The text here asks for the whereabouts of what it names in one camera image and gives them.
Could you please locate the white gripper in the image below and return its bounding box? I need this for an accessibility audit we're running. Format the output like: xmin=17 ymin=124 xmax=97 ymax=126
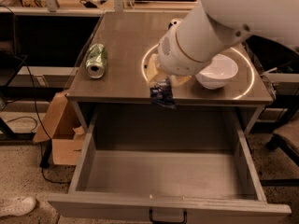
xmin=146 ymin=28 xmax=211 ymax=87

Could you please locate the dark blue rxbar wrapper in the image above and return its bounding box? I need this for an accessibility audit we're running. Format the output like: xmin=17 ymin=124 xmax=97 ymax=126
xmin=149 ymin=78 xmax=177 ymax=109

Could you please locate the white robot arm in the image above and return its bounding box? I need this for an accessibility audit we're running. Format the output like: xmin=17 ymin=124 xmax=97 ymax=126
xmin=145 ymin=0 xmax=299 ymax=84

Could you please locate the grey metal counter cabinet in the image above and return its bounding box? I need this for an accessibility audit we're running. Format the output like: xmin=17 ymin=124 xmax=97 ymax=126
xmin=67 ymin=11 xmax=273 ymax=125

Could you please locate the grey open drawer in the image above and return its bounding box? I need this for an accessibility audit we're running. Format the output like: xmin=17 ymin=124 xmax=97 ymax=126
xmin=49 ymin=110 xmax=291 ymax=224

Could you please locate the blue pepsi can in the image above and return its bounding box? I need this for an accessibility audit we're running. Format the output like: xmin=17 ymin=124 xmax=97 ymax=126
xmin=167 ymin=18 xmax=182 ymax=29

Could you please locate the white ceramic bowl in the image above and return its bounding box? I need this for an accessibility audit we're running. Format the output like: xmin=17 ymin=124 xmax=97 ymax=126
xmin=195 ymin=54 xmax=238 ymax=90

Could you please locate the green crushed soda can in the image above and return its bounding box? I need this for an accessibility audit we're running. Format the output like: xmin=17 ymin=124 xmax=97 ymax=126
xmin=85 ymin=44 xmax=107 ymax=78

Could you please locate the brown cardboard box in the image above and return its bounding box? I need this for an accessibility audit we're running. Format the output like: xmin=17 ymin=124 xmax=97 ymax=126
xmin=33 ymin=91 xmax=85 ymax=168

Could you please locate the black chair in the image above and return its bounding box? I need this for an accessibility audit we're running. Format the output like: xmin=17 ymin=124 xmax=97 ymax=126
xmin=260 ymin=105 xmax=299 ymax=188

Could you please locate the white sneaker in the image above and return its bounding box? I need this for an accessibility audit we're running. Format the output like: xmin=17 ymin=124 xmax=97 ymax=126
xmin=0 ymin=196 xmax=36 ymax=217

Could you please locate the black drawer handle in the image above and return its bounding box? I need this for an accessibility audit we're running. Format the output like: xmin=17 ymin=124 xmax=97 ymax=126
xmin=149 ymin=209 xmax=188 ymax=224

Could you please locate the black floor cable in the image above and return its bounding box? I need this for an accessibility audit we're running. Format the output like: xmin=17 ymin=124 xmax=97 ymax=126
xmin=0 ymin=3 xmax=72 ymax=185

